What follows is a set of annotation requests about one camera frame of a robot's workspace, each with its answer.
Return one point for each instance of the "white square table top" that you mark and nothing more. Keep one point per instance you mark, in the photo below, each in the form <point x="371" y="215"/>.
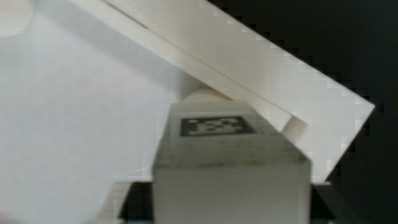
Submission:
<point x="103" y="60"/>

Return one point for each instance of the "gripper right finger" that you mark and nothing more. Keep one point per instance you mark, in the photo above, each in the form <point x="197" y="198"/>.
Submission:
<point x="330" y="211"/>

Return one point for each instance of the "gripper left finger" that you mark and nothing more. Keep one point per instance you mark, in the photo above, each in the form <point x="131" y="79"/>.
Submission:
<point x="131" y="203"/>

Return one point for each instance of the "white table leg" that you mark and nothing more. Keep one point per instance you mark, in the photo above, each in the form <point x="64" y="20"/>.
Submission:
<point x="231" y="173"/>

